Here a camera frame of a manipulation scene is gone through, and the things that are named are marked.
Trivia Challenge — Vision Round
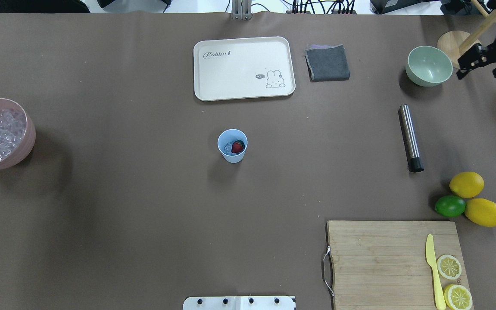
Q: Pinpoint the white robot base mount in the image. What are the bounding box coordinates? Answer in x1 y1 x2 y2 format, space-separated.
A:
182 295 296 310

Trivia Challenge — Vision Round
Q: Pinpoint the lemon slice lower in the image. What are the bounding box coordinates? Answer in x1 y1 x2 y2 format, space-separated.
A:
443 284 474 310

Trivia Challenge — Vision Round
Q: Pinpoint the wooden cutting board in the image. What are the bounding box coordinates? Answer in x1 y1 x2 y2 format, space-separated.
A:
326 220 464 310

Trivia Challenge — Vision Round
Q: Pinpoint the red strawberry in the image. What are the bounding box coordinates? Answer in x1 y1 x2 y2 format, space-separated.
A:
231 140 245 155

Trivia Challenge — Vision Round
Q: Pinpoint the pink bowl of ice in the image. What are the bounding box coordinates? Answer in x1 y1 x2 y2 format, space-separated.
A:
0 98 36 170

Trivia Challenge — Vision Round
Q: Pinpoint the light blue cup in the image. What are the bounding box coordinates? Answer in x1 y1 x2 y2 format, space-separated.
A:
218 129 248 164

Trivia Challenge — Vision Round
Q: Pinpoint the yellow lemon near board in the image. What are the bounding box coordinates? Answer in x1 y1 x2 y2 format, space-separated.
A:
465 198 496 227

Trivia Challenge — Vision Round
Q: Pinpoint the cream rabbit tray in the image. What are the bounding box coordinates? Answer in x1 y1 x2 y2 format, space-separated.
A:
193 37 296 102

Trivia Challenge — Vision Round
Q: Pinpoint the yellow plastic knife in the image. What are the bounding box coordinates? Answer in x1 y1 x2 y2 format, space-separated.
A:
425 234 446 310

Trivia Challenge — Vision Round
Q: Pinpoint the mint green bowl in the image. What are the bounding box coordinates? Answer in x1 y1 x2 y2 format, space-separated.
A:
405 46 453 87

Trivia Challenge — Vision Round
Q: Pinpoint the green lime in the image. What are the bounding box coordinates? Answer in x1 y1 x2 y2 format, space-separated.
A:
434 195 467 218

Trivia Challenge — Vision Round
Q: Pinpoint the lemon slice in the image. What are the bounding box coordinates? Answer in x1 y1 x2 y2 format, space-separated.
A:
437 254 462 280
443 284 474 310

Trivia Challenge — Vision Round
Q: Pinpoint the yellow lemon upper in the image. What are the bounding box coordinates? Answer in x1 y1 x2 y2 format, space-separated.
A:
449 171 485 198

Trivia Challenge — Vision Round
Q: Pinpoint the lemon slice upper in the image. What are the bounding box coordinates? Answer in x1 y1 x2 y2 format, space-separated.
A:
437 254 462 280

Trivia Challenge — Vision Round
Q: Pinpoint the wooden mug tree stand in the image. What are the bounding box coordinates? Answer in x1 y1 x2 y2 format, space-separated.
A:
437 0 496 69

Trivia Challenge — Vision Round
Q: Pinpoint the grey folded cloth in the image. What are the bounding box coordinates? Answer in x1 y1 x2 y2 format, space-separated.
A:
304 44 351 82

